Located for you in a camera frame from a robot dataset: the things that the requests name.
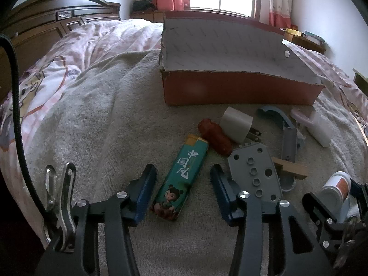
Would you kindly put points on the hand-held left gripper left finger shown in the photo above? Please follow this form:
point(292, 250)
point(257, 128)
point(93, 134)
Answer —
point(146, 191)

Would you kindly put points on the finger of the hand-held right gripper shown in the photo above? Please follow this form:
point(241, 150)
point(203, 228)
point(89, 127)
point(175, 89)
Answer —
point(319, 210)
point(360, 192)

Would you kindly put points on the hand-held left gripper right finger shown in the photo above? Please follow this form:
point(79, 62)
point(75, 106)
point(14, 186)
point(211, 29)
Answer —
point(220, 191)

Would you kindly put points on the grey perforated plastic plate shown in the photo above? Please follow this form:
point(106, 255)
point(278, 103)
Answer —
point(243, 168)

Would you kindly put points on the small wooden block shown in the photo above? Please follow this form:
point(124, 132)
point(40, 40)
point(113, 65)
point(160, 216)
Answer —
point(293, 170)

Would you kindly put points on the red cylindrical toy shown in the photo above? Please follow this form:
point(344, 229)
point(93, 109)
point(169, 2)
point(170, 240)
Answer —
point(216, 138)

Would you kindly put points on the white charger plug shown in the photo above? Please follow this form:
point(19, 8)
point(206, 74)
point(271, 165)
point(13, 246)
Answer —
point(235, 122)

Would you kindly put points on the grey curved plastic piece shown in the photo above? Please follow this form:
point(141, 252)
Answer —
point(289, 142)

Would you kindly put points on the red cardboard box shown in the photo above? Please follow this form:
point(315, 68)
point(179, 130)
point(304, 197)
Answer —
point(230, 89)

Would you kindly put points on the silver metal spring clip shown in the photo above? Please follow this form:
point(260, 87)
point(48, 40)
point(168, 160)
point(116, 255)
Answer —
point(64, 207)
point(346, 241)

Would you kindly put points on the beige terry towel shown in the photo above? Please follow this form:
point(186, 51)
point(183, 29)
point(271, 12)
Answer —
point(100, 126)

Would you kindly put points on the wooden furniture edge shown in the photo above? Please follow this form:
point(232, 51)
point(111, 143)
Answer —
point(360, 79)

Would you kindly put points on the pink printed quilt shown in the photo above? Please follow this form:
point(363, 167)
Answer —
point(86, 40)

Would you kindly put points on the row of books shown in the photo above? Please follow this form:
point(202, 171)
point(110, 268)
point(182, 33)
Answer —
point(307, 36)

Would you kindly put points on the long wooden window cabinet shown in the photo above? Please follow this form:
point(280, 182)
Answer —
point(143, 16)

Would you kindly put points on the dark clothes pile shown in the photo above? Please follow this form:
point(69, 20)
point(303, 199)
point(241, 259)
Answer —
point(143, 5)

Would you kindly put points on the small red box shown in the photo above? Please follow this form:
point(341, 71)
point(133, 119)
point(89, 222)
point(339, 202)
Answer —
point(187, 3)

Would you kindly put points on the dark wooden headboard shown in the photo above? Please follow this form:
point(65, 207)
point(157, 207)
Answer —
point(43, 14)

